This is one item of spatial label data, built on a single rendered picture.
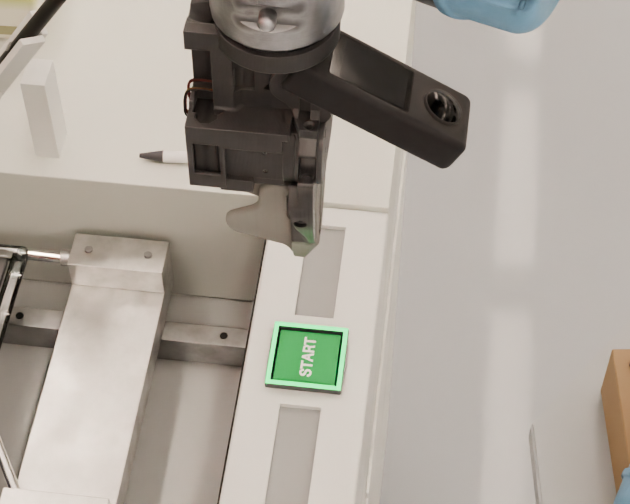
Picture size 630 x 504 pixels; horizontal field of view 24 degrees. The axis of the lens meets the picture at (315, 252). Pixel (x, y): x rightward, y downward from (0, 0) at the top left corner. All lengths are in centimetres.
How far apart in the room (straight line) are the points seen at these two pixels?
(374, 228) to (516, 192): 133
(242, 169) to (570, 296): 151
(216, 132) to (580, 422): 50
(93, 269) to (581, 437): 43
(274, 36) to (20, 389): 56
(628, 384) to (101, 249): 44
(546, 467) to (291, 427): 25
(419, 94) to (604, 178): 167
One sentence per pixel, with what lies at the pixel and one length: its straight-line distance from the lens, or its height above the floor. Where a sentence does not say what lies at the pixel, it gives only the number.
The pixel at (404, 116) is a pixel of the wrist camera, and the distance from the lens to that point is 84.
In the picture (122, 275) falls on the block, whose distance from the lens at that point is 121.
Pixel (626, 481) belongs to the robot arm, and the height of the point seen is 105.
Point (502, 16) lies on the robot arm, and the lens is 70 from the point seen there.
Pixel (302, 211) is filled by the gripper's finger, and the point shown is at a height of 118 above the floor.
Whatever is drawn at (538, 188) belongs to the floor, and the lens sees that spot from 248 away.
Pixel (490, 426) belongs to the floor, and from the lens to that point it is 219.
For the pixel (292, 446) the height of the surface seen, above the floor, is 96.
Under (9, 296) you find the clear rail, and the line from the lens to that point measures 121.
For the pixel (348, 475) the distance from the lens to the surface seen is 103.
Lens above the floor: 185
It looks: 52 degrees down
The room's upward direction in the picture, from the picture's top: straight up
